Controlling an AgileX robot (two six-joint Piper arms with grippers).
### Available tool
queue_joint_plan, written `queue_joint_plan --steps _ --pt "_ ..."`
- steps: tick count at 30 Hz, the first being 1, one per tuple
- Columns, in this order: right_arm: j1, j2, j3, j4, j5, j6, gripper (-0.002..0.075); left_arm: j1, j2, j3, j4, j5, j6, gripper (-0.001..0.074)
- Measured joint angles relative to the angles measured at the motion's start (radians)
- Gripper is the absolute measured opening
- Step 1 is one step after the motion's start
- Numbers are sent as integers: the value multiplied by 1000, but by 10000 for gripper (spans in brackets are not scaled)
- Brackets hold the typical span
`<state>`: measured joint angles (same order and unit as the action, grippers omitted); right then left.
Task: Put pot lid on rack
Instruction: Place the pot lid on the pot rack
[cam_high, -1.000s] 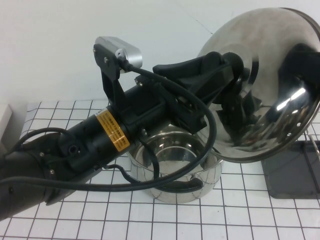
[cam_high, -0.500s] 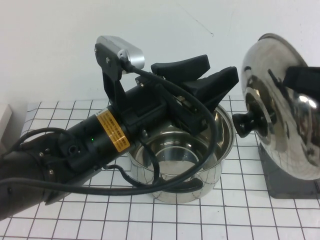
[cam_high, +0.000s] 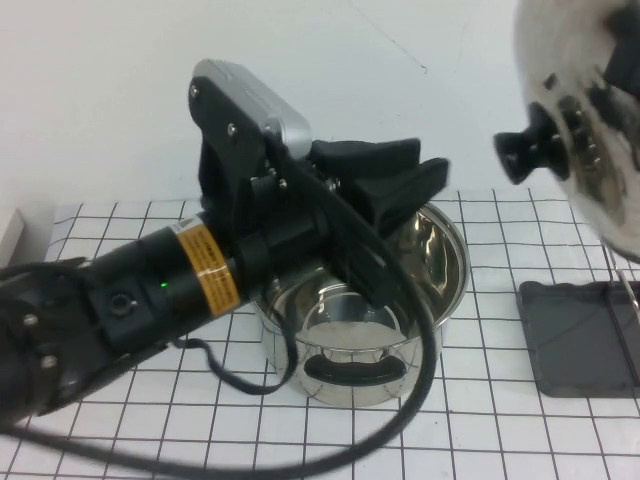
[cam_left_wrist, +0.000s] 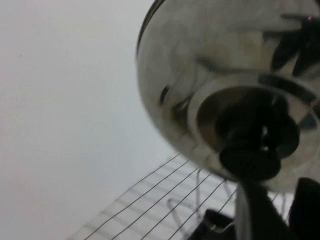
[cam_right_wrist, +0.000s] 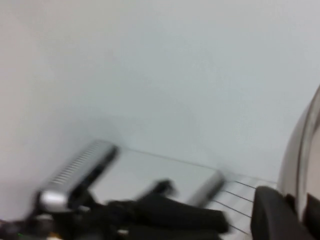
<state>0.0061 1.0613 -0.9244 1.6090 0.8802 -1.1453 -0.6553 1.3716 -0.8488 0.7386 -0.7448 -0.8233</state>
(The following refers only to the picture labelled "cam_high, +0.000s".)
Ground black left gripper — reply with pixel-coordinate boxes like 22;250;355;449
234;136;452;311

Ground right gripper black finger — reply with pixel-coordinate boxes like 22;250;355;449
602;7;640;97

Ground steel pot lid black knob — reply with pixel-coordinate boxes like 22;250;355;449
492;0;640;261

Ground white black grid tablecloth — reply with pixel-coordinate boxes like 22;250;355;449
0;187;640;480

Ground beige box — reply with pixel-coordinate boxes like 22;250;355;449
0;207;26;266

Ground stainless steel pot black handles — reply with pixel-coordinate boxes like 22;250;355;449
252;202;471;408

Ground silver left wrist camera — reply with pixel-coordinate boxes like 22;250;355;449
194;58;314;162

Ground black left camera mount bracket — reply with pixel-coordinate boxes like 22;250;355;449
188;73;304;216

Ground thick black cable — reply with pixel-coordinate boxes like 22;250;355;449
0;164;437;475

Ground grey tray wire lid rack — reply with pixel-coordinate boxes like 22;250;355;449
517;244;640;400

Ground thin black cable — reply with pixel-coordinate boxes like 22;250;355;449
172;299;302;398

